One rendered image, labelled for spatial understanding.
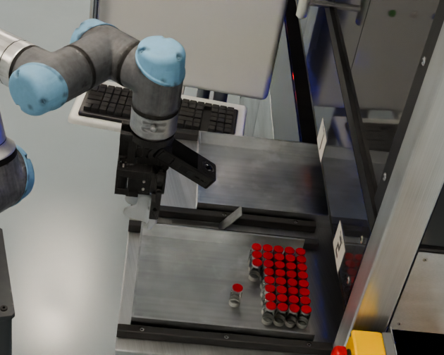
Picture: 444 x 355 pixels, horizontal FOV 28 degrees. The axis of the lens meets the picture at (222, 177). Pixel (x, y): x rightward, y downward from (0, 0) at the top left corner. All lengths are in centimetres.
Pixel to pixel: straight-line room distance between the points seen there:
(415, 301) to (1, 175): 81
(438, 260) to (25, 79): 71
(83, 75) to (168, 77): 12
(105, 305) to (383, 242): 159
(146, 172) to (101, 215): 177
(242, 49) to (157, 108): 102
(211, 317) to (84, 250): 141
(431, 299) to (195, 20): 109
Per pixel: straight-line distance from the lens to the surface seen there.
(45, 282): 295
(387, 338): 155
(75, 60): 133
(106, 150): 349
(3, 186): 178
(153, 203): 146
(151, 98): 134
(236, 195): 197
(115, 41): 138
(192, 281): 175
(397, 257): 146
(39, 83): 128
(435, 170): 135
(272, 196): 199
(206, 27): 233
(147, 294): 172
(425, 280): 151
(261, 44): 234
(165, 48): 133
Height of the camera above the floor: 213
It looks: 38 degrees down
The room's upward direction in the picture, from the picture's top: 11 degrees clockwise
